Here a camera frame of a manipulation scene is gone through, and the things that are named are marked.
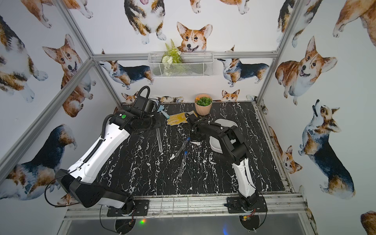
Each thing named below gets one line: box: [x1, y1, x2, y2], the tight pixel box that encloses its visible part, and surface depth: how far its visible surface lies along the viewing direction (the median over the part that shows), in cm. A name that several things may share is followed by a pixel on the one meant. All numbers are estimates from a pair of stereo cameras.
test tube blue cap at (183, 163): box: [178, 150, 188, 177], surface depth 91 cm
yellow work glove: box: [166, 112, 188, 126], surface depth 112 cm
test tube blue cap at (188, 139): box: [174, 137, 191, 158], surface depth 97 cm
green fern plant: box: [161, 39, 183, 76], surface depth 87 cm
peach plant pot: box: [194, 93, 213, 116], surface depth 109 cm
